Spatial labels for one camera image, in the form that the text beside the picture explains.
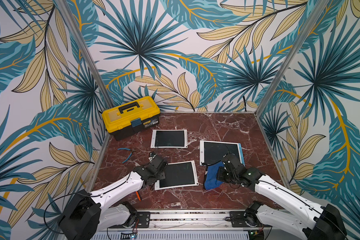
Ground blue microfiber cloth black trim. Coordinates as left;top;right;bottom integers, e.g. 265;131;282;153
204;161;224;190

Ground white drawing tablet front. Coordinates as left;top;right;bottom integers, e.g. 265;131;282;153
155;161;199;191

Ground white drawing tablet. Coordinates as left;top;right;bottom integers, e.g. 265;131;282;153
151;130;188;149
155;161;199;191

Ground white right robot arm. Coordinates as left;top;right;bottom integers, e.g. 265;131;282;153
217;154;347;240

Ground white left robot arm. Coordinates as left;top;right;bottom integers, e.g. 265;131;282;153
58;155;168;240

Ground blue framed drawing tablet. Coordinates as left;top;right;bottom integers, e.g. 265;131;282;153
200;140;245;166

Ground white drawing tablet rear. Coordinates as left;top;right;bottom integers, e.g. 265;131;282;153
151;130;188;149

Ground yellow black toolbox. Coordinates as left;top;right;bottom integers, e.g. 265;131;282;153
102;96;161;141

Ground blue handled pliers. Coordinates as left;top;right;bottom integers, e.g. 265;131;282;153
117;148;135;164

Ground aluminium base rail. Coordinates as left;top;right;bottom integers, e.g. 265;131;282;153
56;209;322;240

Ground right aluminium corner post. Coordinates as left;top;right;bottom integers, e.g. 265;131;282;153
255;0;329;118

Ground aluminium corner post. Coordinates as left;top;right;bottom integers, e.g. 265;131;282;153
56;0;114;109
255;0;329;118

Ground left aluminium corner post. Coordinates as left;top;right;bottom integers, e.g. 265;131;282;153
56;0;114;109

